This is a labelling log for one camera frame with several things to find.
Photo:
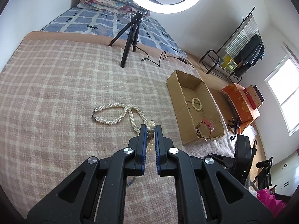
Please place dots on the yellow crate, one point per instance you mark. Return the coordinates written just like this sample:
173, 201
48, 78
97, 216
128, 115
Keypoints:
228, 63

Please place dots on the blue patterned bed sheet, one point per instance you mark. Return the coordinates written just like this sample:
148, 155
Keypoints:
77, 20

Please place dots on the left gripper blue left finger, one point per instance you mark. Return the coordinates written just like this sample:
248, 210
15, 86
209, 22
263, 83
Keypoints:
95, 191

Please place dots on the beige checked blanket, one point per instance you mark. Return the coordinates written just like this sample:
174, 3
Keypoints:
50, 88

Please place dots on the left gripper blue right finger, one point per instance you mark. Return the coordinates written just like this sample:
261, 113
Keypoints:
206, 192

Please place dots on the open cardboard box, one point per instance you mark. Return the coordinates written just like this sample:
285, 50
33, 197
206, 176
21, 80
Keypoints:
192, 102

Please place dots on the black clothes rack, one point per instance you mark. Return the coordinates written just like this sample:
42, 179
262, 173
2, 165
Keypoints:
213, 59

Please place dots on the striped white towel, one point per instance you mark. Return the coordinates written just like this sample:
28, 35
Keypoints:
242, 36

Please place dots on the window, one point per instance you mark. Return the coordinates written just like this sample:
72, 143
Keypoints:
283, 84

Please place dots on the red strap watch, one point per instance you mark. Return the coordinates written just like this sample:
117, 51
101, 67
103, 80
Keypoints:
204, 129

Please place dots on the stacked boxes on table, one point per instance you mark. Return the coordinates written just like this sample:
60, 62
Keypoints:
254, 96

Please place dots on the dark hanging clothes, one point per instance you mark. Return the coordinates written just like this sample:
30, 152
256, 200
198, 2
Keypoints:
253, 51

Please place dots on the small black floor tripod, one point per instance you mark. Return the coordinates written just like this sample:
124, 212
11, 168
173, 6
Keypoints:
234, 125

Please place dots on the black tripod stand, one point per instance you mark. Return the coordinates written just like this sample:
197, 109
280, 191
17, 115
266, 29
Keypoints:
133, 26

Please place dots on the orange cloth covered table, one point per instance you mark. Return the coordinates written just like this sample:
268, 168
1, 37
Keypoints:
246, 114

